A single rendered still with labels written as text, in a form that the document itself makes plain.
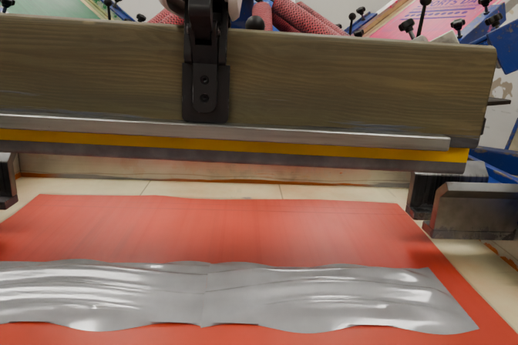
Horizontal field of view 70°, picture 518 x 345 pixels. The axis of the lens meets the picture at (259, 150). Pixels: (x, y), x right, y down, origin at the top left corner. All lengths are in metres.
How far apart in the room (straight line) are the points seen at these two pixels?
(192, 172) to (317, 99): 0.25
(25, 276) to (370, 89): 0.28
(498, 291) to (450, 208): 0.07
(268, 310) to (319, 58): 0.17
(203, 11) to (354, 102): 0.13
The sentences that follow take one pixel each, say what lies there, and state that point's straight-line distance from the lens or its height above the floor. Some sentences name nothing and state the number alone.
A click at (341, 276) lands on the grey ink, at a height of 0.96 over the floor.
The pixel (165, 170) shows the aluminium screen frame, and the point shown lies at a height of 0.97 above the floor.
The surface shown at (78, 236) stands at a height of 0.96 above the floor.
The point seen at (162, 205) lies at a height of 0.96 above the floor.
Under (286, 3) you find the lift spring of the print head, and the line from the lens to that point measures 0.99.
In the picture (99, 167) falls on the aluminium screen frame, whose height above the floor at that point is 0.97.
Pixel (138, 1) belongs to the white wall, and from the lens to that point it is 4.61.
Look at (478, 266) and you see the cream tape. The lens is 0.37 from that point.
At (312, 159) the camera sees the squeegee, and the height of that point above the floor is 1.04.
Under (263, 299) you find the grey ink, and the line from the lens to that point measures 0.27.
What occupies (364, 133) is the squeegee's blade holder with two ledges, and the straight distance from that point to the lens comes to 0.27.
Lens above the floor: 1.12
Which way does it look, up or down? 16 degrees down
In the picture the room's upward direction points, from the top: 3 degrees clockwise
